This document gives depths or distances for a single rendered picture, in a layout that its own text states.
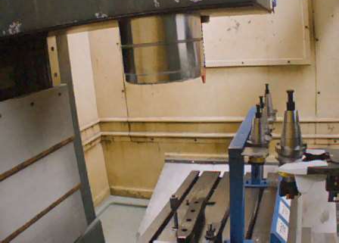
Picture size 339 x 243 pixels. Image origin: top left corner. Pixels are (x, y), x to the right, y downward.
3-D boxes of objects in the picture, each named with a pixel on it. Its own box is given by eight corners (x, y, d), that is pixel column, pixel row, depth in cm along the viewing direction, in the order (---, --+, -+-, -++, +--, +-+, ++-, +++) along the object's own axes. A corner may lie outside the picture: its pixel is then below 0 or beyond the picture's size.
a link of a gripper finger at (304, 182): (280, 198, 60) (327, 194, 58) (281, 169, 58) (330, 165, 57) (277, 191, 63) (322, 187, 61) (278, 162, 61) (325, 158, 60)
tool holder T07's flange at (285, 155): (279, 150, 67) (278, 138, 67) (308, 151, 64) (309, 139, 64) (272, 162, 62) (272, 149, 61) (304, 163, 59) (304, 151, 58)
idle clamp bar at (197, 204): (206, 212, 123) (204, 197, 122) (191, 255, 99) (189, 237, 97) (193, 212, 124) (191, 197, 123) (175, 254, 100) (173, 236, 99)
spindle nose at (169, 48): (147, 73, 80) (142, 20, 77) (215, 70, 73) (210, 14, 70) (108, 86, 66) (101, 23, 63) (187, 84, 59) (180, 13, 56)
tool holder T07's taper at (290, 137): (281, 140, 65) (281, 106, 64) (303, 141, 63) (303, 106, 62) (277, 147, 62) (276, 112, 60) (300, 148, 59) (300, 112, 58)
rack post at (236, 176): (254, 242, 101) (255, 153, 94) (251, 252, 96) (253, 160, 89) (223, 240, 105) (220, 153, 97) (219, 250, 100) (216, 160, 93)
